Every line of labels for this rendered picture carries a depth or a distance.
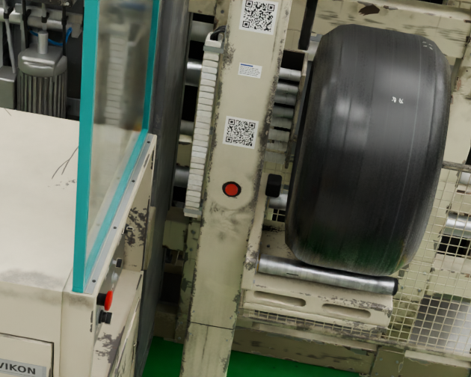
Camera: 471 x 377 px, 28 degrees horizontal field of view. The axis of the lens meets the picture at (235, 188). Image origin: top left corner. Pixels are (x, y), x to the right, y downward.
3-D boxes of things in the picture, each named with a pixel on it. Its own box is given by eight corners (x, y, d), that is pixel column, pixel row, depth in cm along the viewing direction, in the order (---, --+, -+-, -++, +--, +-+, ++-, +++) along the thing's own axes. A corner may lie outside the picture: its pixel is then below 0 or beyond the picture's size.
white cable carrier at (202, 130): (183, 215, 232) (205, 40, 206) (187, 204, 236) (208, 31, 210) (201, 218, 232) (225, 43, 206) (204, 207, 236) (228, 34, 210)
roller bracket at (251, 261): (239, 290, 227) (244, 259, 221) (256, 200, 260) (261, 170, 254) (253, 292, 227) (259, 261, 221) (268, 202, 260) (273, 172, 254)
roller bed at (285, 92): (219, 157, 266) (232, 63, 250) (226, 132, 279) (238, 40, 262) (288, 169, 266) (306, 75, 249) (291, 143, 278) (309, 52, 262)
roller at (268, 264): (252, 274, 228) (255, 259, 226) (254, 263, 232) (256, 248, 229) (394, 300, 227) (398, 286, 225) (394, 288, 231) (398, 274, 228)
